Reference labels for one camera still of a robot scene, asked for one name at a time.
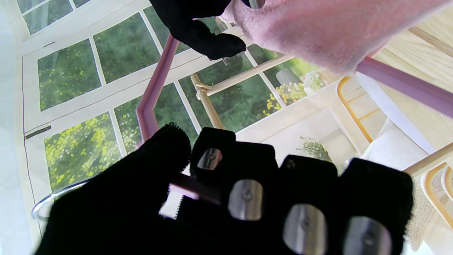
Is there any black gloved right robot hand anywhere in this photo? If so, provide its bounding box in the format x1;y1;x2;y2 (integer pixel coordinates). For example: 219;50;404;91
149;0;247;60

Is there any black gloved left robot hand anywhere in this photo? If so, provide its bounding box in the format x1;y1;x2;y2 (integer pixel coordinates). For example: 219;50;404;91
34;122;414;255

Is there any pink hanger with metal hook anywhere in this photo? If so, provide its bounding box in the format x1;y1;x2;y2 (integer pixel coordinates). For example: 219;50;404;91
31;34;453;222

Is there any pink square towel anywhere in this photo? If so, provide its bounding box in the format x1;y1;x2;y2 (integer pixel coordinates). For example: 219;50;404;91
219;0;453;77

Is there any wooden tabletop drying rack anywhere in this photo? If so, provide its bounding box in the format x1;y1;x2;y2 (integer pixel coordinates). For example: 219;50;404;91
190;27;453;177

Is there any printed garden room backdrop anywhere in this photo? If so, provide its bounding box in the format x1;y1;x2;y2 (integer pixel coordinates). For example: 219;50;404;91
0;0;453;255

